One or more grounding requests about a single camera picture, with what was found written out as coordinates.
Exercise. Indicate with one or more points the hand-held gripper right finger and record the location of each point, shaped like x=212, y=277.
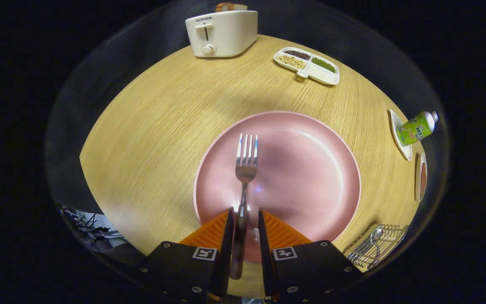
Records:
x=265, y=245

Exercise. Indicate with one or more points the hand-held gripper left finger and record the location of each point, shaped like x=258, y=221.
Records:
x=227, y=240

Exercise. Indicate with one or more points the pink plate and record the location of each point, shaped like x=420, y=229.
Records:
x=302, y=169

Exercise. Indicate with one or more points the white oval dish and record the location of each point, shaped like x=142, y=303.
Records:
x=418, y=185

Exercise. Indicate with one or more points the red meat piece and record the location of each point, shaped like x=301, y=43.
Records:
x=423, y=179

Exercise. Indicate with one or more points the white square coaster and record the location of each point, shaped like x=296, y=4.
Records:
x=395, y=122

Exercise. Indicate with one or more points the white divided snack dish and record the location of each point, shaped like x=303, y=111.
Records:
x=323, y=76

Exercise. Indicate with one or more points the pile of yellow soybeans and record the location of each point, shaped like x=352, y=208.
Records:
x=291, y=62

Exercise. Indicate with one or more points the pile of green beans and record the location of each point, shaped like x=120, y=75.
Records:
x=323, y=64

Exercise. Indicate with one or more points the green soda bottle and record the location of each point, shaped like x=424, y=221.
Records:
x=416, y=128

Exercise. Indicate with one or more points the pile of red beans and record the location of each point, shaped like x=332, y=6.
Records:
x=297, y=54

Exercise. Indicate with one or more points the white toaster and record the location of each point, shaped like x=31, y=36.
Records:
x=230, y=33

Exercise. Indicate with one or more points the light toast slice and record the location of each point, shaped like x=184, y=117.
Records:
x=241, y=7

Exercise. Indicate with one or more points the dark toast slice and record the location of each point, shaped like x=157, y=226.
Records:
x=223, y=6

